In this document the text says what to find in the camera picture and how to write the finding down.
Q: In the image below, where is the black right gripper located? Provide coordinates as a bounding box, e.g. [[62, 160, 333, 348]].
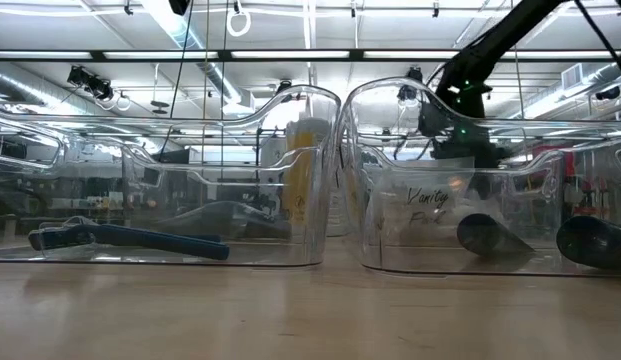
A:
[[432, 117, 509, 201]]

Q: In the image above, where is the dark blue tube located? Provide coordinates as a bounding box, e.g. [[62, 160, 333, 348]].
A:
[[555, 214, 621, 271], [456, 213, 536, 259]]

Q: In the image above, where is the white vanity pack pouch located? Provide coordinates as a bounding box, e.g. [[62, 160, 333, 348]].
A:
[[377, 158, 475, 247]]

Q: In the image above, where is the red cabinet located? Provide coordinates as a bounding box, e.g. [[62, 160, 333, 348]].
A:
[[532, 144, 576, 179]]

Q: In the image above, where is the clear plastic bin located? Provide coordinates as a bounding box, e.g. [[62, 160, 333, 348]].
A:
[[334, 75, 621, 279], [0, 84, 343, 269]]

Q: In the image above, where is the red equipment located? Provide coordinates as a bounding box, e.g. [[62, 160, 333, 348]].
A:
[[574, 179, 609, 221]]

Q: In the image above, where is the yellow canister with white lid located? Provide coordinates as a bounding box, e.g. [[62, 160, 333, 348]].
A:
[[283, 118, 334, 251]]

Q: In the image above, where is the black beam with light strips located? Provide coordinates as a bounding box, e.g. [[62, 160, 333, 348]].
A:
[[0, 48, 621, 64]]

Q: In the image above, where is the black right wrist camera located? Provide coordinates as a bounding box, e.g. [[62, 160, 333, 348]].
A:
[[418, 102, 454, 139]]

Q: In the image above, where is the black hanging camera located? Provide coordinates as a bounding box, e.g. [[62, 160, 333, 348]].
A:
[[395, 66, 425, 104]]

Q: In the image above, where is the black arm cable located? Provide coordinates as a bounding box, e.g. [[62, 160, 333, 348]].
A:
[[573, 0, 621, 85]]

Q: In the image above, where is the white looped cable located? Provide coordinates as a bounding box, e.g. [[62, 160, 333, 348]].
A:
[[225, 8, 252, 39]]

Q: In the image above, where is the black hanging cable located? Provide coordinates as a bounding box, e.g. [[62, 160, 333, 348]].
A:
[[157, 13, 194, 164]]

